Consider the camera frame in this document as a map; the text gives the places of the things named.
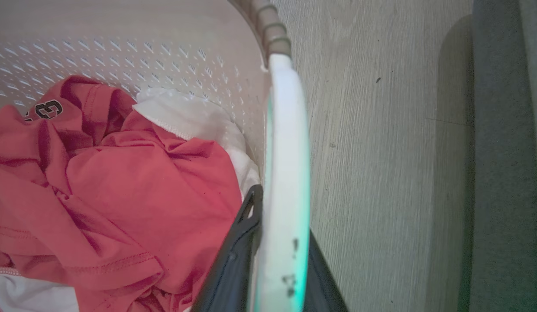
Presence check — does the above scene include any red shirt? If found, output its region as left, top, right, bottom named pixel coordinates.
left=0, top=75, right=243, bottom=312

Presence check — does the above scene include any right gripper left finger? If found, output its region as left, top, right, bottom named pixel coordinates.
left=191, top=184, right=264, bottom=312

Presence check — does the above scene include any grey fabric sofa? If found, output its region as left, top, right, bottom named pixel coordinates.
left=459, top=0, right=537, bottom=312

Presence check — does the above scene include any white perforated laundry basket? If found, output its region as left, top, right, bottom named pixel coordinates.
left=0, top=0, right=311, bottom=312

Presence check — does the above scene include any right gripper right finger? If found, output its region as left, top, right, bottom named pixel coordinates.
left=303, top=230, right=349, bottom=312

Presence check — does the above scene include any white garment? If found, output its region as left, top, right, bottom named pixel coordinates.
left=0, top=88, right=261, bottom=312

